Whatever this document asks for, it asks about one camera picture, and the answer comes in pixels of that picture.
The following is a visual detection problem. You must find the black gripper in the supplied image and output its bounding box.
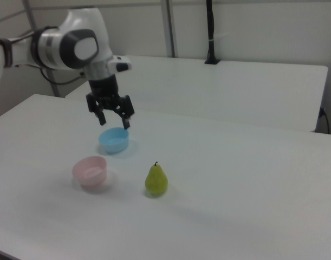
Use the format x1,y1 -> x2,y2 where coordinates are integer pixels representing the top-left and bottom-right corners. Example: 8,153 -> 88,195
86,75 -> 135,129

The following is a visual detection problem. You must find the green pear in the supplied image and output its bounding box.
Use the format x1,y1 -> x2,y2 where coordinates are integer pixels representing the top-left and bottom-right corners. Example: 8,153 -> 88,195
145,161 -> 169,197

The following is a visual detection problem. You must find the blue plastic bowl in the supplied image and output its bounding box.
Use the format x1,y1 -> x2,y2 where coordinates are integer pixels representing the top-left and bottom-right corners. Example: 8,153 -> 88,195
98,127 -> 130,154

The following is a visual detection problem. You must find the pink plastic bowl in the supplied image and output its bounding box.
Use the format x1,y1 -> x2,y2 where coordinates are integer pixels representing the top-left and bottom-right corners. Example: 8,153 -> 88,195
72,155 -> 108,187

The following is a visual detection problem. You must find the white side table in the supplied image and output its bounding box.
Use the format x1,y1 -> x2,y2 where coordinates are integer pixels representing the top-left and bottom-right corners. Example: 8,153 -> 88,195
64,55 -> 329,133

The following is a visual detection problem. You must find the dark cable on arm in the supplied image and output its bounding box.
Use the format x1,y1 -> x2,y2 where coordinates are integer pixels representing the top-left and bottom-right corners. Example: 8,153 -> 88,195
39,64 -> 86,86

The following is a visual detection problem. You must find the black camera stand pole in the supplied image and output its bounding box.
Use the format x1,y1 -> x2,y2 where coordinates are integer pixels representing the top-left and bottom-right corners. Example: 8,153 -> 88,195
204,0 -> 221,66

